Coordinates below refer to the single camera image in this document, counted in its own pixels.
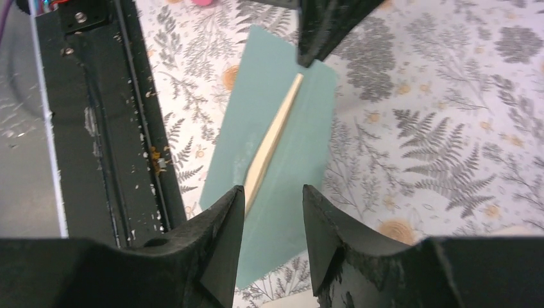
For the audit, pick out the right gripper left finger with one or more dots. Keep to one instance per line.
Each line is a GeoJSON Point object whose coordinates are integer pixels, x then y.
{"type": "Point", "coordinates": [193, 265]}

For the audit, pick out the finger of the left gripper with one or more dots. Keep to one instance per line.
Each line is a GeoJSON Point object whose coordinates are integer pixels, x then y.
{"type": "Point", "coordinates": [323, 24]}

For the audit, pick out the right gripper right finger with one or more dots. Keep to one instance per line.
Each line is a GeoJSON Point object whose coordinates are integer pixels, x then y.
{"type": "Point", "coordinates": [352, 265]}

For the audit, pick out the light blue envelope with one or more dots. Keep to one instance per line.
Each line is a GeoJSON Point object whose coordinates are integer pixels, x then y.
{"type": "Point", "coordinates": [273, 229]}

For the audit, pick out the beige letter paper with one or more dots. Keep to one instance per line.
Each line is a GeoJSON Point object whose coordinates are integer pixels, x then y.
{"type": "Point", "coordinates": [261, 161]}

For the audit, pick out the floral table mat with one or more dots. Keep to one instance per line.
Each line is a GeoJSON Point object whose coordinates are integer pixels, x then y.
{"type": "Point", "coordinates": [434, 125]}

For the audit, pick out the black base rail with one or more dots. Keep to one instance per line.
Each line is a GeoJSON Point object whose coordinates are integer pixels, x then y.
{"type": "Point", "coordinates": [112, 167]}

